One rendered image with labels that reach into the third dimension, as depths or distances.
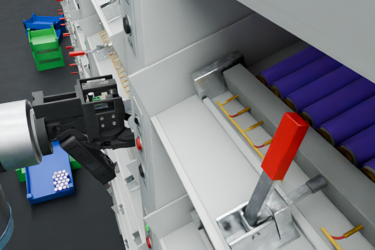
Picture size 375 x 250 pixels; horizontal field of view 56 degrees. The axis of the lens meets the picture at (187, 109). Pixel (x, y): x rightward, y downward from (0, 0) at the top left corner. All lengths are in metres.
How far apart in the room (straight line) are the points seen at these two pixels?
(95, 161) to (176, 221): 0.16
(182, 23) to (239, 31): 0.06
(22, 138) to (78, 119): 0.08
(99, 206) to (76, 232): 0.16
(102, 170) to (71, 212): 1.18
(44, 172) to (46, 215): 0.23
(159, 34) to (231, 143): 0.11
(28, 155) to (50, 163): 1.39
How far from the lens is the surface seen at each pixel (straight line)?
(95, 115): 0.48
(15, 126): 0.48
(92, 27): 1.03
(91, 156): 0.54
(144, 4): 0.29
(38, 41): 3.08
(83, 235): 1.63
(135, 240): 0.91
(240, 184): 0.25
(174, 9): 0.30
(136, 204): 0.75
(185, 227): 0.46
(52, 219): 1.73
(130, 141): 0.50
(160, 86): 0.32
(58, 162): 1.88
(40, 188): 1.84
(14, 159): 0.50
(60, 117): 0.49
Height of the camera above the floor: 1.27
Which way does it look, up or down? 34 degrees down
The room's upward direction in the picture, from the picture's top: straight up
